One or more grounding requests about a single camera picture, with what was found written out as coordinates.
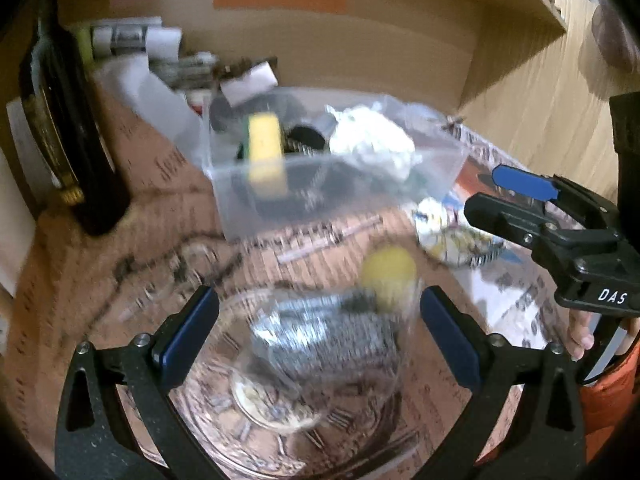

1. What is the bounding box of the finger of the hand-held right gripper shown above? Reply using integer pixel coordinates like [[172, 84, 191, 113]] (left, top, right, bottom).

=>
[[491, 163, 622, 232], [464, 192, 557, 257]]

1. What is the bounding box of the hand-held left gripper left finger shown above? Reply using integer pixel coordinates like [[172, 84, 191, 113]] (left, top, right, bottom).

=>
[[54, 285, 222, 480]]

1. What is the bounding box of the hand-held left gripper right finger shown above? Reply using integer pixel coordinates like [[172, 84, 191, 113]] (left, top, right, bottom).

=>
[[414, 285, 587, 480]]

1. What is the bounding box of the yellow foam ball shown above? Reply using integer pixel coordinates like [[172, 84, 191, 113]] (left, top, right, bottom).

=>
[[361, 244, 419, 312]]

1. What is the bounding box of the clear plastic container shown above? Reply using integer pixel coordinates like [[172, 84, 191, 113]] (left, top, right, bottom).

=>
[[201, 86, 469, 242]]

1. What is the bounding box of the person's right hand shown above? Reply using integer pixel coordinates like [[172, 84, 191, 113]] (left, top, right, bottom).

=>
[[566, 305, 597, 362]]

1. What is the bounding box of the crumpled printed wrapper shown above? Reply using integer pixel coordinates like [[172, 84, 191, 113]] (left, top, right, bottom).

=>
[[414, 196, 507, 269]]

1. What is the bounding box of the printed tablecloth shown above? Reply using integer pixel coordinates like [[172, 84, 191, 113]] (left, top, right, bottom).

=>
[[0, 67, 581, 480]]

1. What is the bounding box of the crumpled white paper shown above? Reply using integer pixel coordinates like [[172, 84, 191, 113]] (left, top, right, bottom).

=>
[[326, 102, 417, 182]]

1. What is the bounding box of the orange cloth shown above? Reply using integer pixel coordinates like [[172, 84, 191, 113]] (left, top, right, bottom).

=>
[[492, 355, 640, 480]]

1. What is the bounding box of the wooden shelf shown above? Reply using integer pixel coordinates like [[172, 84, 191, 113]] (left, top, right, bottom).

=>
[[400, 0, 569, 112]]

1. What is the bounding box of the yellow sponge block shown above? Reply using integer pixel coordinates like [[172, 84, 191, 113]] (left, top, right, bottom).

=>
[[246, 112, 289, 196]]

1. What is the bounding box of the black round object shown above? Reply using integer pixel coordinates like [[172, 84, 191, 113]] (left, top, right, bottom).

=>
[[284, 124, 327, 152]]

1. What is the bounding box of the dark glass bottle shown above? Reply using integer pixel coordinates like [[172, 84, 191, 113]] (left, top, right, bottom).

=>
[[19, 7, 132, 237]]

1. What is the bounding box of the white plastic sheet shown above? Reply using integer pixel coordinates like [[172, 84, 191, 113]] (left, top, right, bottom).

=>
[[97, 56, 202, 153]]

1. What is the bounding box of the white paper box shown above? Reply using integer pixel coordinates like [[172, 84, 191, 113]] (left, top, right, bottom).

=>
[[220, 61, 279, 107]]

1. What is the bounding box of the white paper roll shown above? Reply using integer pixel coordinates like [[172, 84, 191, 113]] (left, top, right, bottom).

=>
[[90, 17, 151, 60], [145, 27, 182, 61]]

